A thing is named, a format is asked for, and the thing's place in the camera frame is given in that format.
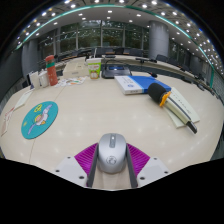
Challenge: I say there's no red bottle with green band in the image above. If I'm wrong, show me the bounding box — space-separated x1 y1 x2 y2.
44 54 59 87

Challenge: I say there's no colourful sticker sheet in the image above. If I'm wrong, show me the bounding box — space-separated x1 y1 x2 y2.
54 76 88 88

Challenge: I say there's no long curved conference desk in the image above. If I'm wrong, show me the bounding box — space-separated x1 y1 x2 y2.
59 54 214 88

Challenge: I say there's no dark conference phone device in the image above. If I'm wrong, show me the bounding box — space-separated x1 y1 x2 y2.
101 63 133 80

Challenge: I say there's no cream notepad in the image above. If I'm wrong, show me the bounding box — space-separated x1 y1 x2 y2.
164 87 201 129

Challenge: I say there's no row of dark office chairs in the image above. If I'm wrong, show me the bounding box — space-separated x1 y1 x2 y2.
54 46 209 73

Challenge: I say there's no round teal printed mouse pad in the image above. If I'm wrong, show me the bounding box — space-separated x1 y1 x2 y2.
20 100 59 140

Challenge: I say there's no beige cardboard box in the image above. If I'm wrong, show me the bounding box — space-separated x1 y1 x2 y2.
62 57 90 79

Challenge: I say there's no white paper leaflet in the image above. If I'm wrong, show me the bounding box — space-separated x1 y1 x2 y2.
13 89 34 111

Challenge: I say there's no black foam-headed microphone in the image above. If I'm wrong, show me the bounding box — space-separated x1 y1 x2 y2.
147 82 198 135

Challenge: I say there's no green printed cup with straw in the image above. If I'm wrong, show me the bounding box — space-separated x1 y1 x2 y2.
86 58 103 80

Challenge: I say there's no blue and white book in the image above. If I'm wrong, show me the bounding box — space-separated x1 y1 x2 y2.
114 75 172 96

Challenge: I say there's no red and white leaflet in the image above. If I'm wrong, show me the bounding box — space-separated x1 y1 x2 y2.
0 107 15 138

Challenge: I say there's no silver grey computer mouse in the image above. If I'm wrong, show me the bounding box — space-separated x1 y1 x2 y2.
96 133 128 174

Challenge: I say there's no white paper cup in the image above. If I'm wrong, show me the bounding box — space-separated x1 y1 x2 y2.
29 70 41 89

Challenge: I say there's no white lidded jar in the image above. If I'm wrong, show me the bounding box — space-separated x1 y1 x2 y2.
38 69 50 88

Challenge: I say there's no black gooseneck microphone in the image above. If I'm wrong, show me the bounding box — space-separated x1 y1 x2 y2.
128 68 158 78

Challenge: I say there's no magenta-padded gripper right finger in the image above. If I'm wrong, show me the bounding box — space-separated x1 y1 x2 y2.
125 143 172 189

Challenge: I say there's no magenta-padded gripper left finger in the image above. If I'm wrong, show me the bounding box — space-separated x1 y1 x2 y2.
54 142 100 188

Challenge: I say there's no group of ceiling lights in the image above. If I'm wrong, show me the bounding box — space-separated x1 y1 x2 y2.
14 0 224 76

